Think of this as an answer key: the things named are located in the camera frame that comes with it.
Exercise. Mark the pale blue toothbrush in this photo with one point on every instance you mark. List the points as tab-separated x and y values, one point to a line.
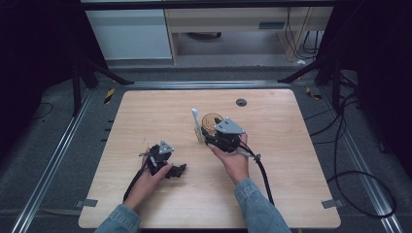
197	124

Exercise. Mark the person's left hand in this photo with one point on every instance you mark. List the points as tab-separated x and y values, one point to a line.
146	186

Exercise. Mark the yellow black tape strip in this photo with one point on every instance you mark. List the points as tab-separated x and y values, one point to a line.
312	93
109	95

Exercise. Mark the person's right hand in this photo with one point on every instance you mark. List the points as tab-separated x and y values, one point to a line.
234	165

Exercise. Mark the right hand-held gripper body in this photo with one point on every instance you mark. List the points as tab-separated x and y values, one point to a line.
228	134

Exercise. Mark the grey tape piece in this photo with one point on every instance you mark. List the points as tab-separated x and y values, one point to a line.
332	204
87	203

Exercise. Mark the black metal stand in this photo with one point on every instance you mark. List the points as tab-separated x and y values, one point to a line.
77	87
335	81

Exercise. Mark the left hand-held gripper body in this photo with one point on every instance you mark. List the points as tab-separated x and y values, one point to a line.
158	158

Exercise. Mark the aluminium floor rail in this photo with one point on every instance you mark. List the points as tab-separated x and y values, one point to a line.
366	174
207	84
48	171

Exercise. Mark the white cabinet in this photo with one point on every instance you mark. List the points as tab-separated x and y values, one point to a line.
129	34

